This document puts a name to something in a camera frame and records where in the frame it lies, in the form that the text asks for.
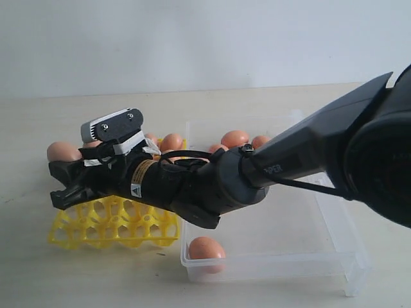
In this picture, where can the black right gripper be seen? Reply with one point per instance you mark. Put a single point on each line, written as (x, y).
(168, 183)

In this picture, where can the brown egg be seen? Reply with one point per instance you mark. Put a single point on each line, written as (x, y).
(151, 139)
(63, 151)
(207, 248)
(91, 144)
(215, 147)
(259, 141)
(235, 138)
(172, 141)

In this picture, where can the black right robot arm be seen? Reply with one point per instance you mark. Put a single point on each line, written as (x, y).
(356, 147)

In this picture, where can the yellow plastic egg tray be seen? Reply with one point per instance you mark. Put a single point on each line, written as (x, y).
(112, 220)

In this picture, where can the clear plastic container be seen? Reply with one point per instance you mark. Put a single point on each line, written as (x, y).
(291, 233)

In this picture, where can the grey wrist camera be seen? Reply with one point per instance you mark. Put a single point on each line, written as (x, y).
(115, 126)

